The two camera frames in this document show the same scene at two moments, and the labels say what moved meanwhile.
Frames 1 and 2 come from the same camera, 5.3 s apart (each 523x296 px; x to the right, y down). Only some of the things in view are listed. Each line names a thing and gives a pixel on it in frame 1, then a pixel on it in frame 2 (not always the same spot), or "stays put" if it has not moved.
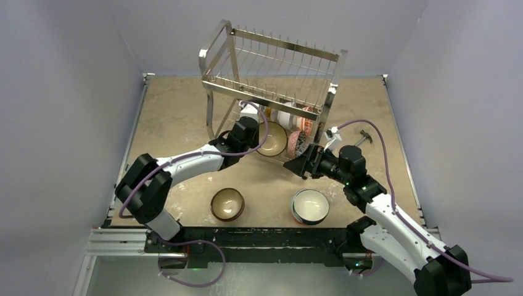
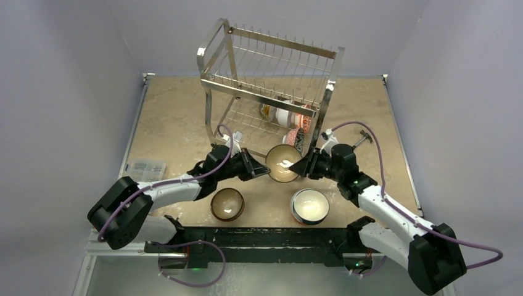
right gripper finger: (300, 164) stays put
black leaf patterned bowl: (301, 144) stays put
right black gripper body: (309, 160) stays put
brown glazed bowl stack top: (275, 140) → (279, 160)
